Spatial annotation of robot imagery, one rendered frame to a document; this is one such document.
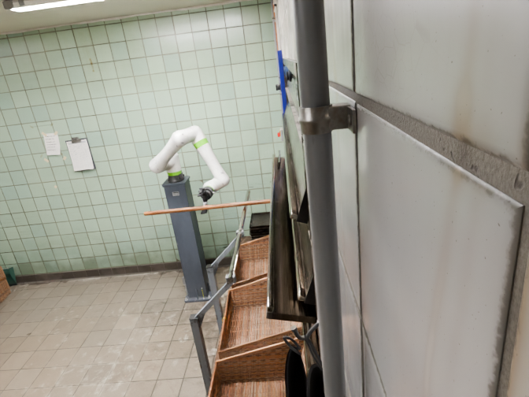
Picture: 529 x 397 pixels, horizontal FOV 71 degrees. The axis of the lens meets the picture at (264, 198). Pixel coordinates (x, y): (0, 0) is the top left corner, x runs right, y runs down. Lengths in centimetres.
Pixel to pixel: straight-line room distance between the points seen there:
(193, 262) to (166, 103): 153
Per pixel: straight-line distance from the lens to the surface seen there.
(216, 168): 293
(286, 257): 140
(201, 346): 207
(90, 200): 433
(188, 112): 371
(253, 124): 364
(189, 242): 347
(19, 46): 429
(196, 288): 372
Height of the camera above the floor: 212
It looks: 21 degrees down
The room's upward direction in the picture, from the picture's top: 7 degrees counter-clockwise
